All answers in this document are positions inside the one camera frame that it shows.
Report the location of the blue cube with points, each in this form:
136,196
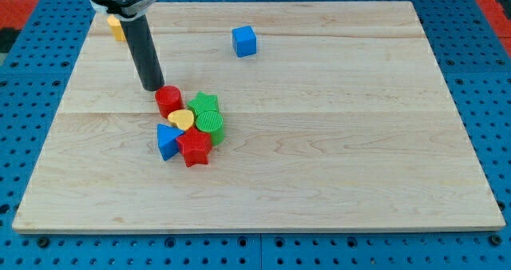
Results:
244,41

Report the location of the green cylinder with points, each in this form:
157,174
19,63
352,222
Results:
211,122

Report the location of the green star block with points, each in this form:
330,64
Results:
202,103

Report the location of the red star block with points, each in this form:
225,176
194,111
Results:
194,146

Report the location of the yellow heart block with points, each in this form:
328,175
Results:
182,119

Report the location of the wooden board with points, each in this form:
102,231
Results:
341,122

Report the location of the blue triangle block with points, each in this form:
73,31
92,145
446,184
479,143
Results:
166,140

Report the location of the red cylinder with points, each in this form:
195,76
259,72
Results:
168,99

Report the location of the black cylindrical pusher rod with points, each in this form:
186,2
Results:
140,42

